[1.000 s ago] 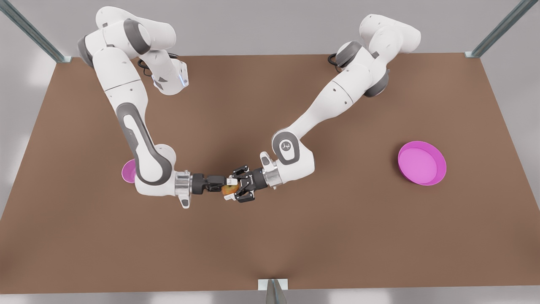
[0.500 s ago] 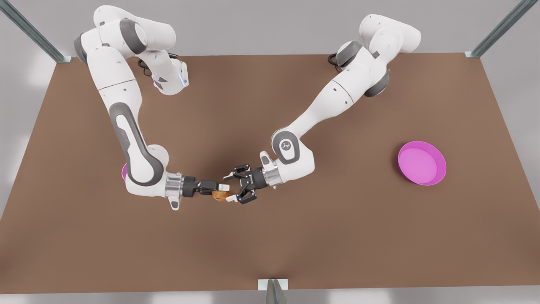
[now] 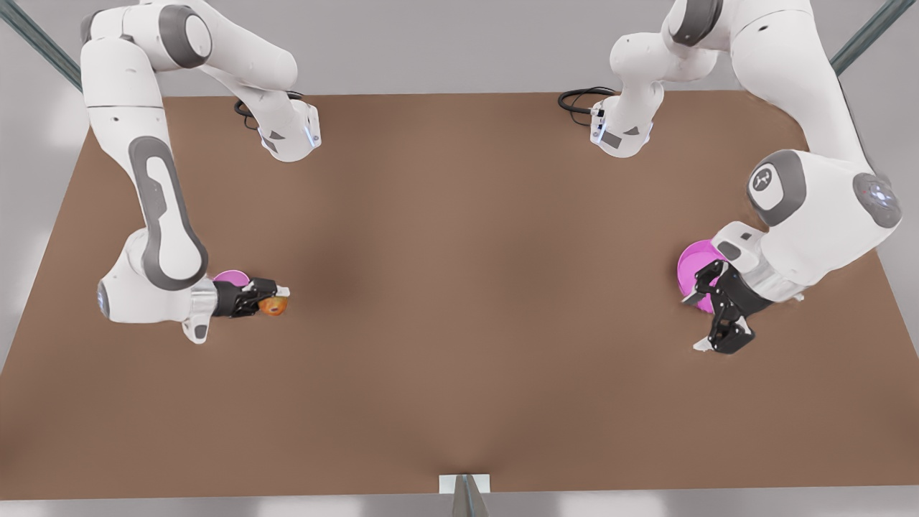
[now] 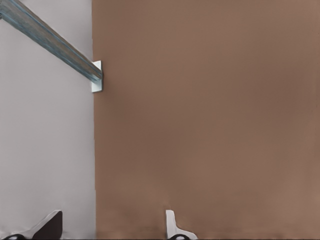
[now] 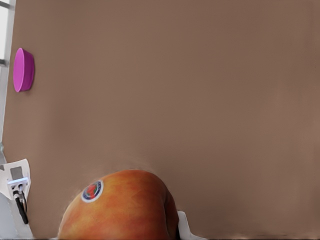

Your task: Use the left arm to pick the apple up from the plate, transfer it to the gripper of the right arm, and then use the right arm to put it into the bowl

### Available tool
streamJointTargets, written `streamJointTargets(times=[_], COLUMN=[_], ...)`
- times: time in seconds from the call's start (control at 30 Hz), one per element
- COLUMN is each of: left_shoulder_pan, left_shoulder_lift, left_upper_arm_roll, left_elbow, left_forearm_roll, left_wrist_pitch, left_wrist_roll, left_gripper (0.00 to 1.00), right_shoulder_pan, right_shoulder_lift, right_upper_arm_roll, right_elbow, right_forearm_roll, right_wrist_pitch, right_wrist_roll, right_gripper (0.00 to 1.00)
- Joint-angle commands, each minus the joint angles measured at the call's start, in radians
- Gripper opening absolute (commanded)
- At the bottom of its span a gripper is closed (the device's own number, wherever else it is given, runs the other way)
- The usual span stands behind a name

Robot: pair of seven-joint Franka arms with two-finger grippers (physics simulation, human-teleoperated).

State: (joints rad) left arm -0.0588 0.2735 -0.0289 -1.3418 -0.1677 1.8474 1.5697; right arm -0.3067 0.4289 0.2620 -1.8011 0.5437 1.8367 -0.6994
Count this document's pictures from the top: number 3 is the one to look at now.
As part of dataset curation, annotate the black cable loop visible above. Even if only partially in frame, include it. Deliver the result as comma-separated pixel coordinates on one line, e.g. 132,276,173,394
234,91,304,131
558,86,620,128

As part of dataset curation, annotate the pink plate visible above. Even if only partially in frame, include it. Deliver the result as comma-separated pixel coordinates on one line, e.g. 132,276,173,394
676,239,727,315

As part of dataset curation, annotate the silver frame post with foot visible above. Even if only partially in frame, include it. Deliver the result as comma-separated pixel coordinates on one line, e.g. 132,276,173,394
439,473,491,517

